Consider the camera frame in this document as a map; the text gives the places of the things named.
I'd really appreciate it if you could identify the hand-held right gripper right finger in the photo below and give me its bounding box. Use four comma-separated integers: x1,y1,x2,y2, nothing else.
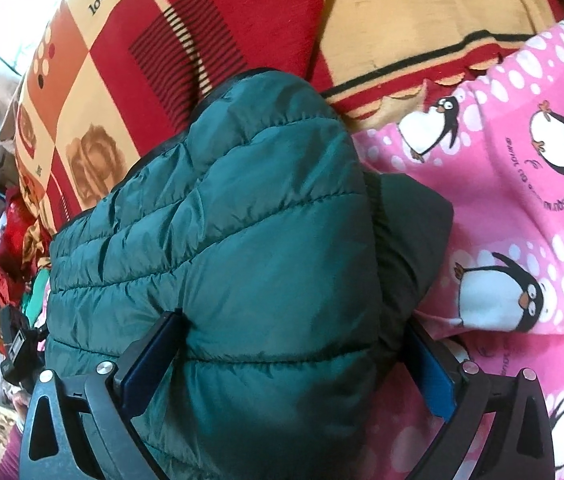
406,320,558,480

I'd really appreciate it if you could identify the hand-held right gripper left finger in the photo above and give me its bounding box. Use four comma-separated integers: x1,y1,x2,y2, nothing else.
19,311,183,480

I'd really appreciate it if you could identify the teal quilted puffer jacket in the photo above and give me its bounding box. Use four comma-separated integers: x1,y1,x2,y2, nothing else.
19,67,455,480

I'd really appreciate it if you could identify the person's left forearm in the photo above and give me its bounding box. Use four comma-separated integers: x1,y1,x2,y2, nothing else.
0,425,27,480

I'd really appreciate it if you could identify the light green cloth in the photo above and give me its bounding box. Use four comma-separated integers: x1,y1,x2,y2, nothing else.
20,267,55,328

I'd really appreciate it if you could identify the red cloth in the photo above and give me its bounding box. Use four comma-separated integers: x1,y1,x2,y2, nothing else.
0,187,40,308

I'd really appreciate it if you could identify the pink penguin print blanket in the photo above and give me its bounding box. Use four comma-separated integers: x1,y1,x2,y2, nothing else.
349,15,564,480

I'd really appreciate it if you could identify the red cream floral blanket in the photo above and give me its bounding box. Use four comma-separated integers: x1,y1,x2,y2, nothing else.
14,0,564,238

